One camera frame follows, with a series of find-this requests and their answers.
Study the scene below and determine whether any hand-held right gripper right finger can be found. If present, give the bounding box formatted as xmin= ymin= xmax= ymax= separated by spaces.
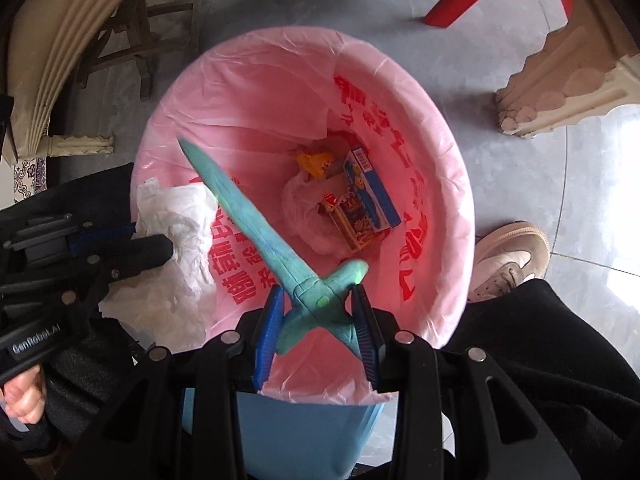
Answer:
xmin=350 ymin=284 xmax=583 ymax=480

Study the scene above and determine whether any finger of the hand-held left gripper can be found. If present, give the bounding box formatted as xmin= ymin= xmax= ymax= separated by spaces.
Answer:
xmin=4 ymin=214 xmax=137 ymax=267
xmin=0 ymin=234 xmax=175 ymax=311

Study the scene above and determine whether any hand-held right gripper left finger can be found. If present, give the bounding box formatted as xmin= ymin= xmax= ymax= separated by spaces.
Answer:
xmin=65 ymin=285 xmax=286 ymax=480

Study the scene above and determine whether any white plastic bag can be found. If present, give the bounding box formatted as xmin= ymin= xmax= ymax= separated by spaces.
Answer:
xmin=100 ymin=177 xmax=221 ymax=353

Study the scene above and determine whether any teal toy sword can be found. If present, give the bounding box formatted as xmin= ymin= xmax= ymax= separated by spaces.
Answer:
xmin=177 ymin=137 xmax=371 ymax=361

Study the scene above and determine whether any red purple yellow carton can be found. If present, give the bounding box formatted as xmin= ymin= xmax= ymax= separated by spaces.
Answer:
xmin=320 ymin=192 xmax=391 ymax=253

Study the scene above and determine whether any blue plastic bin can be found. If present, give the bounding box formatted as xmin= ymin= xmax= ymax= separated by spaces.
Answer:
xmin=182 ymin=390 xmax=396 ymax=480

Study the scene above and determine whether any clear plastic bag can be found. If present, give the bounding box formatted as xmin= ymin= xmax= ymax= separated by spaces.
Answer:
xmin=280 ymin=170 xmax=351 ymax=256

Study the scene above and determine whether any person's left hand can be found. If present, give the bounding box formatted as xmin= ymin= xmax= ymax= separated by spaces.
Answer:
xmin=0 ymin=365 xmax=48 ymax=426

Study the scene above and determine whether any person's left leg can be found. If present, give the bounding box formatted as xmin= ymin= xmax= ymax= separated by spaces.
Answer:
xmin=0 ymin=162 xmax=156 ymax=480

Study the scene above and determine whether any person's leg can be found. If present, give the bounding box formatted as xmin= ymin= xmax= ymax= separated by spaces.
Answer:
xmin=0 ymin=162 xmax=156 ymax=480
xmin=440 ymin=279 xmax=640 ymax=480

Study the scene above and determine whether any blue printed box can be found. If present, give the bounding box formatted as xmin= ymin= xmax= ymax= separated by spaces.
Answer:
xmin=342 ymin=146 xmax=403 ymax=228

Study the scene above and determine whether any person's right shoe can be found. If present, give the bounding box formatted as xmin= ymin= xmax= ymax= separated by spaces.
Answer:
xmin=470 ymin=221 xmax=551 ymax=303

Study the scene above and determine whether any yellow wrapper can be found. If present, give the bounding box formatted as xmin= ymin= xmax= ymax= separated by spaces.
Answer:
xmin=295 ymin=150 xmax=336 ymax=181

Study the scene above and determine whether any cream carved table leg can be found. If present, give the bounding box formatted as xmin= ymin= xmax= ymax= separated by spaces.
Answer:
xmin=495 ymin=0 xmax=640 ymax=138
xmin=9 ymin=0 xmax=163 ymax=161

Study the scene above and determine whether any person's right leg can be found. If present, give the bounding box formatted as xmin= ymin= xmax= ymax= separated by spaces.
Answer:
xmin=440 ymin=279 xmax=640 ymax=480

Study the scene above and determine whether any dark wooden stool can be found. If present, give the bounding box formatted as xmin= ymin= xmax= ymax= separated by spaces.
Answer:
xmin=75 ymin=0 xmax=201 ymax=101

